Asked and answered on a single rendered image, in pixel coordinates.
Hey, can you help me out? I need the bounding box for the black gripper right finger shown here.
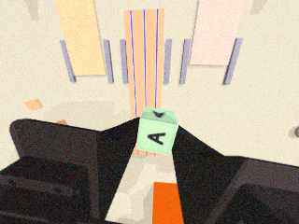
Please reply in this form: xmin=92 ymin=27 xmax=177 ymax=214
xmin=171 ymin=126 xmax=299 ymax=224

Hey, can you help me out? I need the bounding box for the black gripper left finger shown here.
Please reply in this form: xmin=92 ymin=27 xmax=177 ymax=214
xmin=9 ymin=117 xmax=140 ymax=220

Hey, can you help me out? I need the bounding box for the light green letter cube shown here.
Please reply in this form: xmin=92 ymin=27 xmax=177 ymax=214
xmin=135 ymin=106 xmax=178 ymax=155

